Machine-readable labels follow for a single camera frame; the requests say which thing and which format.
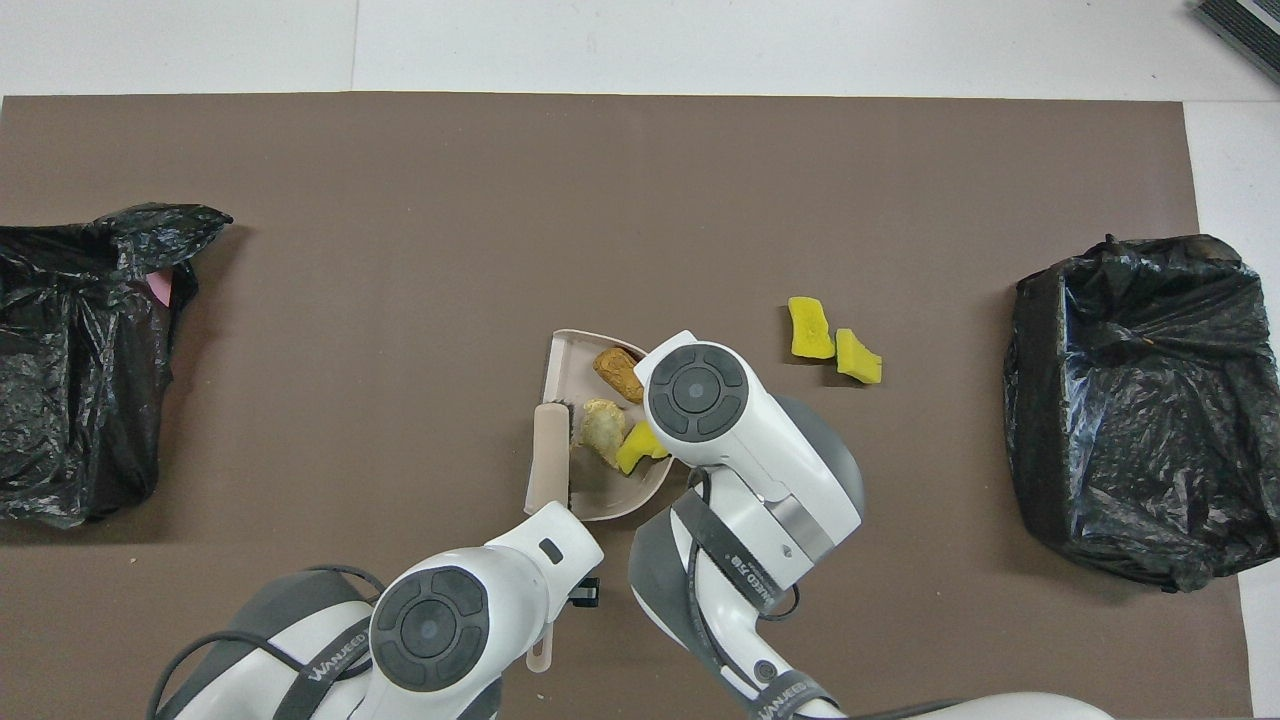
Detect long yellow sponge piece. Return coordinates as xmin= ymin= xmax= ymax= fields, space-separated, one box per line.
xmin=788 ymin=296 xmax=836 ymax=361

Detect grey ribbed panel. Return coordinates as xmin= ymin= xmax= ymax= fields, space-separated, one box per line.
xmin=1192 ymin=0 xmax=1280 ymax=86

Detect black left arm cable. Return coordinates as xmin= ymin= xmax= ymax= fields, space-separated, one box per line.
xmin=150 ymin=565 xmax=389 ymax=720

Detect beige hand brush black bristles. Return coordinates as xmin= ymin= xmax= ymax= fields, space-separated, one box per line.
xmin=525 ymin=398 xmax=576 ymax=674

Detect pale yellow foam chunk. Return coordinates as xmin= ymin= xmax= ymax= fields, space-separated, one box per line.
xmin=578 ymin=399 xmax=628 ymax=469

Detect small yellow sponge piece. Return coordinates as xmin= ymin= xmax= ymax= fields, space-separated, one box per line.
xmin=835 ymin=328 xmax=884 ymax=386

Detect large yellow sponge chunk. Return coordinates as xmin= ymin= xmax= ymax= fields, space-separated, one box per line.
xmin=615 ymin=420 xmax=669 ymax=476

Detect orange brown sponge chunk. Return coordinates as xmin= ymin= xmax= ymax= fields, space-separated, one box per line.
xmin=592 ymin=346 xmax=646 ymax=405

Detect black bag lined pink bin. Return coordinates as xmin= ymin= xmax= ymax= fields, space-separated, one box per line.
xmin=0 ymin=203 xmax=234 ymax=529

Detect beige plastic dustpan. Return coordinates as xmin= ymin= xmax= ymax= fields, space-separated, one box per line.
xmin=523 ymin=329 xmax=676 ymax=523

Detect brown table mat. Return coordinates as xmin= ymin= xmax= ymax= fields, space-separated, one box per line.
xmin=0 ymin=92 xmax=1253 ymax=720

